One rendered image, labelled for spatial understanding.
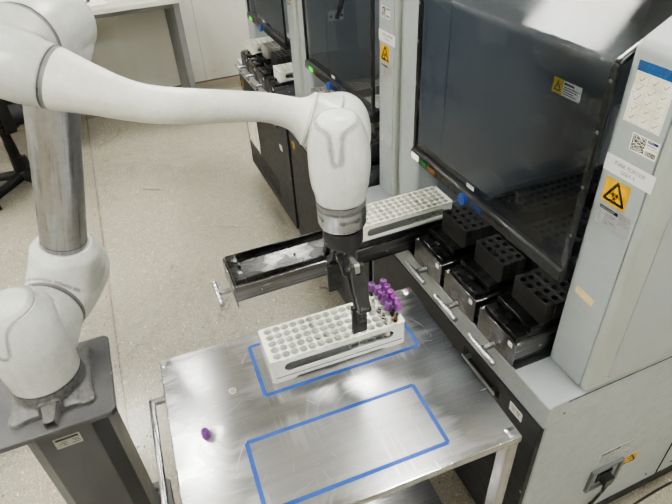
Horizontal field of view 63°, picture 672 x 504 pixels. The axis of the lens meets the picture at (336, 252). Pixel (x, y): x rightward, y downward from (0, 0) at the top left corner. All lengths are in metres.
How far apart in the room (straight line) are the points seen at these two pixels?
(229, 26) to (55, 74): 3.98
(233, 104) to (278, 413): 0.58
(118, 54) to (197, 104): 3.86
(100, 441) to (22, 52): 0.91
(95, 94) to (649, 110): 0.84
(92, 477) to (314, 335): 0.73
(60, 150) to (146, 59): 3.65
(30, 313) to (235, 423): 0.48
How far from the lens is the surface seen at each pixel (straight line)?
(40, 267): 1.39
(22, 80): 0.97
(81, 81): 0.95
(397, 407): 1.10
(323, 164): 0.89
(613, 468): 1.77
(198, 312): 2.58
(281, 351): 1.12
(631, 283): 1.11
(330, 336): 1.13
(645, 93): 0.97
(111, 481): 1.63
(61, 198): 1.28
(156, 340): 2.51
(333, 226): 0.95
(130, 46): 4.80
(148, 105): 0.94
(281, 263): 1.45
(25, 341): 1.29
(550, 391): 1.29
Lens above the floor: 1.70
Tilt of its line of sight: 37 degrees down
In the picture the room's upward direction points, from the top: 4 degrees counter-clockwise
